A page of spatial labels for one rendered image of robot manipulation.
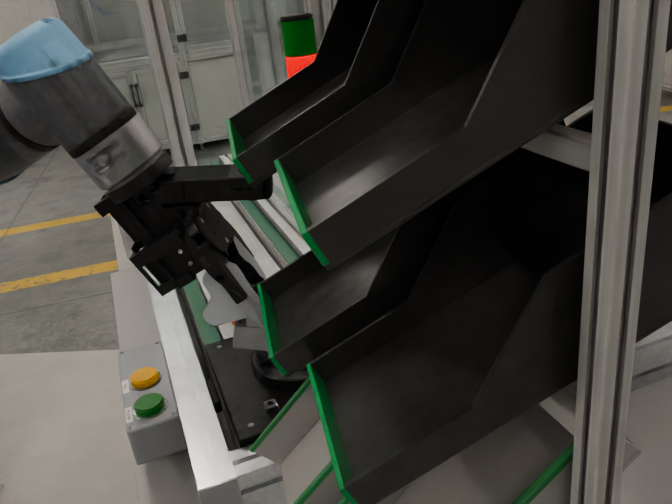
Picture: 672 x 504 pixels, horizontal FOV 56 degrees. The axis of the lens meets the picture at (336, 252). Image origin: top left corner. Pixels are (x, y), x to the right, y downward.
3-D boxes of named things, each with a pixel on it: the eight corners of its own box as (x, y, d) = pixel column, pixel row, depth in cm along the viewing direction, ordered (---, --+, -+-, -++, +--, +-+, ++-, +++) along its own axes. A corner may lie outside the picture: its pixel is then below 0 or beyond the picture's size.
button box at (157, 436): (137, 467, 84) (125, 431, 82) (126, 383, 102) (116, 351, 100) (189, 449, 86) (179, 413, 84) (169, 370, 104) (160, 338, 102)
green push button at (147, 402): (138, 426, 84) (134, 414, 83) (135, 409, 87) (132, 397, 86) (168, 416, 85) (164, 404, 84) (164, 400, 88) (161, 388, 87)
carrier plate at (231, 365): (242, 453, 77) (238, 439, 76) (206, 355, 98) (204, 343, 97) (416, 392, 84) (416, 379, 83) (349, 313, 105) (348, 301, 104)
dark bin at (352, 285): (286, 379, 50) (231, 314, 47) (270, 302, 62) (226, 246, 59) (591, 184, 48) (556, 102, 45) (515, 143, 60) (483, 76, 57)
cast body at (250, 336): (232, 349, 70) (235, 294, 67) (236, 327, 73) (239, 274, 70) (308, 355, 70) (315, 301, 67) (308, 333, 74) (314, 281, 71)
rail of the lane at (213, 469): (215, 554, 75) (196, 486, 70) (145, 269, 152) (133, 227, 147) (260, 537, 76) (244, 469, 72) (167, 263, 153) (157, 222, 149)
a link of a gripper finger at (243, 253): (238, 306, 76) (189, 258, 71) (279, 283, 75) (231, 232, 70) (239, 324, 74) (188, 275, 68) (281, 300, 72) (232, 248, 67)
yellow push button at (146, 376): (133, 397, 90) (130, 385, 89) (131, 382, 93) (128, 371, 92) (162, 388, 91) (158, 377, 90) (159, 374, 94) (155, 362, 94)
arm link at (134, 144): (145, 105, 63) (124, 126, 56) (174, 142, 65) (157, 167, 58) (88, 145, 65) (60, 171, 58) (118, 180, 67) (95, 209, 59)
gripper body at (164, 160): (179, 268, 72) (107, 184, 67) (241, 230, 70) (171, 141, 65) (166, 303, 65) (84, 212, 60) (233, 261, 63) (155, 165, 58)
